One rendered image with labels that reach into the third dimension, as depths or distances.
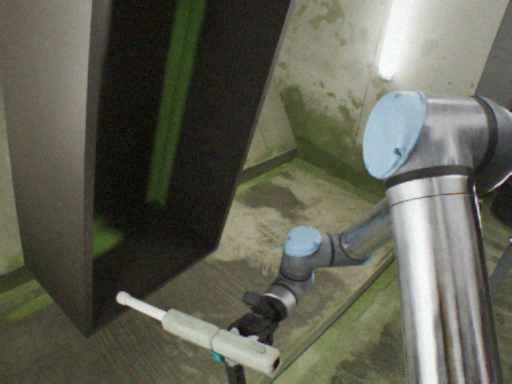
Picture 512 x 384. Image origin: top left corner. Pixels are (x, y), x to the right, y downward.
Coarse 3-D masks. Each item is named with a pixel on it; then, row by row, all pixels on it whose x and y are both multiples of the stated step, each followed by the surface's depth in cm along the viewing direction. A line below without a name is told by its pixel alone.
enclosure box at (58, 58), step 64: (0, 0) 74; (64, 0) 60; (128, 0) 101; (192, 0) 118; (256, 0) 105; (0, 64) 84; (64, 64) 67; (128, 64) 115; (192, 64) 128; (256, 64) 113; (64, 128) 75; (128, 128) 131; (192, 128) 139; (64, 192) 85; (128, 192) 151; (192, 192) 151; (64, 256) 99; (128, 256) 141; (192, 256) 148
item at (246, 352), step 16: (128, 304) 104; (144, 304) 102; (176, 320) 93; (192, 320) 93; (192, 336) 90; (208, 336) 87; (224, 336) 86; (240, 336) 86; (224, 352) 85; (240, 352) 82; (256, 352) 81; (272, 352) 80; (240, 368) 89; (256, 368) 81; (272, 368) 79
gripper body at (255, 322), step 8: (272, 304) 100; (280, 312) 100; (240, 320) 96; (248, 320) 96; (256, 320) 96; (264, 320) 95; (272, 320) 101; (280, 320) 101; (240, 328) 94; (248, 328) 94; (256, 328) 93; (264, 328) 93; (272, 328) 101; (248, 336) 94; (272, 336) 97; (272, 344) 98
